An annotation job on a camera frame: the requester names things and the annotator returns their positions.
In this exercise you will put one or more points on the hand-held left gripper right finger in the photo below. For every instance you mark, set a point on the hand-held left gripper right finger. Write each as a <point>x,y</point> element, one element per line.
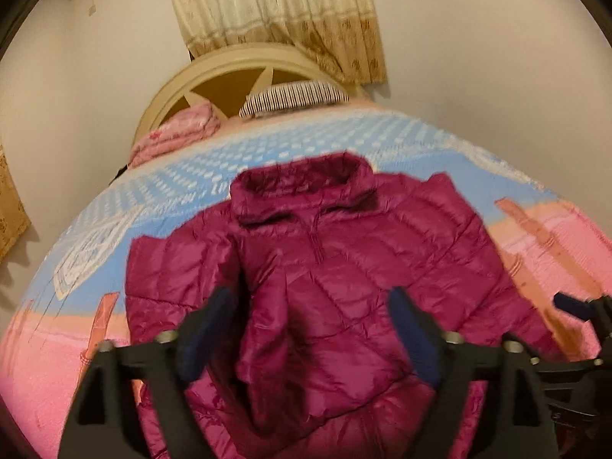
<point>410,330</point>

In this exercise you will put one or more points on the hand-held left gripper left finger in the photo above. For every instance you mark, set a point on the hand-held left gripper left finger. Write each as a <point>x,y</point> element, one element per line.
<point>210,325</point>

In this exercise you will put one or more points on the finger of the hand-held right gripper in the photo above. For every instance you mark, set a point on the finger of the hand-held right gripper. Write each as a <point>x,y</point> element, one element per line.
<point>571,303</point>

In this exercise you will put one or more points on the magenta puffer jacket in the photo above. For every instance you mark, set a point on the magenta puffer jacket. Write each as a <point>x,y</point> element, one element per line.
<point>334,272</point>

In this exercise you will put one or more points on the blue and pink printed bedsheet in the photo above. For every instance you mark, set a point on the blue and pink printed bedsheet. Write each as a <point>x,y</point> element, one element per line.
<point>167,201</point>

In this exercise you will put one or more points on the dark object beside bed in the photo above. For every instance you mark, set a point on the dark object beside bed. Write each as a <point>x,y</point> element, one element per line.
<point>119,175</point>

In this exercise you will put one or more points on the pink folded blanket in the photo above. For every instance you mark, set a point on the pink folded blanket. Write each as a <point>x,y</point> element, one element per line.
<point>177,136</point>

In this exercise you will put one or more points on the beige patterned side curtain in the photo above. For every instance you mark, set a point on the beige patterned side curtain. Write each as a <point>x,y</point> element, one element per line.
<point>12,210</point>

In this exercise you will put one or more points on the cream wooden headboard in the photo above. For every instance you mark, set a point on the cream wooden headboard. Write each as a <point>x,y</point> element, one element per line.
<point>215,86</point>

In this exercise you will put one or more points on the striped pillow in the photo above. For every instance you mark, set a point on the striped pillow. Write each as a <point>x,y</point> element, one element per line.
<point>291,98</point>

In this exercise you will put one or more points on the beige patterned window curtain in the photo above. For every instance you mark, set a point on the beige patterned window curtain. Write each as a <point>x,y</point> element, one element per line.
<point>287,9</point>

